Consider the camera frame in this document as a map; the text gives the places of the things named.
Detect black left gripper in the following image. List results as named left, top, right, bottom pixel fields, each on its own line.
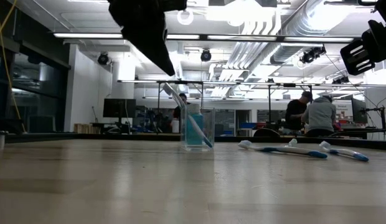
left=108, top=0, right=187, bottom=77

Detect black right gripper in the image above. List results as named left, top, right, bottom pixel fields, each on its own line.
left=340, top=19, right=386, bottom=77

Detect blue white toothbrush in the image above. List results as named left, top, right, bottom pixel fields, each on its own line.
left=162, top=82, right=214, bottom=149
left=238, top=139, right=328, bottom=159
left=319, top=140, right=370, bottom=163

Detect teal mouthwash bottle white cap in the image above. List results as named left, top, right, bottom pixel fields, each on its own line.
left=185, top=103, right=205, bottom=146

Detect black monitor on arm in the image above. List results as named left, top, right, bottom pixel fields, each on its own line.
left=351, top=98, right=368, bottom=124

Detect person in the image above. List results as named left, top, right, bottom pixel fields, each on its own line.
left=171, top=92, right=191, bottom=133
left=301, top=95, right=339, bottom=138
left=285, top=90, right=314, bottom=131

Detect black computer monitor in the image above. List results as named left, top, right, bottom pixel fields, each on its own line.
left=102, top=98, right=137, bottom=119

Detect silver ventilation ducts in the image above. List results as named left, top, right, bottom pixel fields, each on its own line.
left=224, top=0, right=352, bottom=72

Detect long overhead light bar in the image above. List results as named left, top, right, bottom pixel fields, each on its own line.
left=52, top=32, right=357, bottom=44

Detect clear acrylic holder box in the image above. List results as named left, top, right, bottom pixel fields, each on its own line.
left=180, top=105, right=215, bottom=152

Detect wooden crate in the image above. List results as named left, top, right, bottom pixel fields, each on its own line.
left=73, top=123, right=102, bottom=134

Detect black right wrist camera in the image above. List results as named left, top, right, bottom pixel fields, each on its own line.
left=374, top=0, right=386, bottom=24

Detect white coiled cable ring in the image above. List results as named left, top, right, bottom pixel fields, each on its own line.
left=176, top=9, right=195, bottom=26

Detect black overhead truss frame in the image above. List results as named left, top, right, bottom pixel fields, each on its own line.
left=117, top=79, right=386, bottom=134

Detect black aluminium table frame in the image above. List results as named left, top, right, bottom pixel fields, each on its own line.
left=0, top=132, right=386, bottom=151

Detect yellow extension cable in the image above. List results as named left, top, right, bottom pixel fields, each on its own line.
left=0, top=0, right=26, bottom=133

